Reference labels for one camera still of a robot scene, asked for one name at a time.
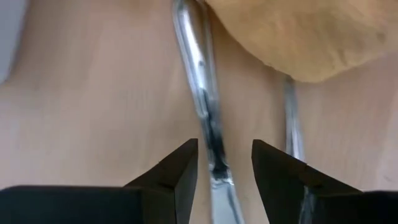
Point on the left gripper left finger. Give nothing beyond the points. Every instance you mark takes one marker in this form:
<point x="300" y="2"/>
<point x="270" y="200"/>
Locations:
<point x="174" y="174"/>

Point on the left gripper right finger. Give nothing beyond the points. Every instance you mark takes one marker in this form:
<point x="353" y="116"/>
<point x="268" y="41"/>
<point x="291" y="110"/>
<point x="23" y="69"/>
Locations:
<point x="280" y="180"/>

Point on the silver table knife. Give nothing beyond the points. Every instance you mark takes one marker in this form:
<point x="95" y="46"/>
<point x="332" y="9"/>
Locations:
<point x="199" y="77"/>

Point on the yellow cloth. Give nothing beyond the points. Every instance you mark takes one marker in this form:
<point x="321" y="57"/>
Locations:
<point x="311" y="37"/>

